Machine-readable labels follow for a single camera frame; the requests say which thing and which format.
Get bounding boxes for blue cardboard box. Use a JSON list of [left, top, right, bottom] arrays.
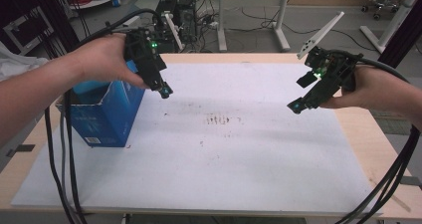
[[55, 59, 147, 148]]

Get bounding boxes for grey framed monitor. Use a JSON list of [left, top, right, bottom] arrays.
[[2, 5, 55, 57]]

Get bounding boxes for office chair base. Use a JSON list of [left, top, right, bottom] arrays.
[[360, 0, 400, 21]]

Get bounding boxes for wooden table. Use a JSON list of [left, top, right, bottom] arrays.
[[0, 53, 422, 224]]

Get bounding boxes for person's left hand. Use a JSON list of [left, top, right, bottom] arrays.
[[71, 33, 151, 90]]

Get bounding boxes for person's grey trousers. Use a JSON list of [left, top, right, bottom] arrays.
[[124, 214, 308, 224]]

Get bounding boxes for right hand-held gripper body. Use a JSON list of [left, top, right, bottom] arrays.
[[296, 11, 364, 111]]

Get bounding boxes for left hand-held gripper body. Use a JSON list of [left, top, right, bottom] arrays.
[[123, 12, 186, 92]]

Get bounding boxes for black tape strip on table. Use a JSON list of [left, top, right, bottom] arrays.
[[398, 175, 422, 187]]

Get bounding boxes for white desk leg with foot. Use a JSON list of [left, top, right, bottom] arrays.
[[359, 0, 422, 55]]

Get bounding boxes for person's right hand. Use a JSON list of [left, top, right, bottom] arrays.
[[318, 64, 383, 111]]

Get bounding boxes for white foam mat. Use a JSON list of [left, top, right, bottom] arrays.
[[9, 62, 383, 217]]

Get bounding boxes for black tape strip on floor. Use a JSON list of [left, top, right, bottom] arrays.
[[5, 143, 36, 158]]

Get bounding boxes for right gripper black cable bundle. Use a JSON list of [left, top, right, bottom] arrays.
[[333, 57, 422, 224]]

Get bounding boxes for white cloth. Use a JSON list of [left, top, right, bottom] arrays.
[[0, 40, 50, 83]]

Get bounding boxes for black computer tower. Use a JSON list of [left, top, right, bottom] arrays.
[[154, 0, 197, 55]]

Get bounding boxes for left gripper black cable bundle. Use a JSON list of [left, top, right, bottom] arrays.
[[44, 8, 167, 224]]

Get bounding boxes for gripper black cable bundle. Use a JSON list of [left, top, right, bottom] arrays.
[[333, 57, 422, 224], [44, 8, 167, 224]]

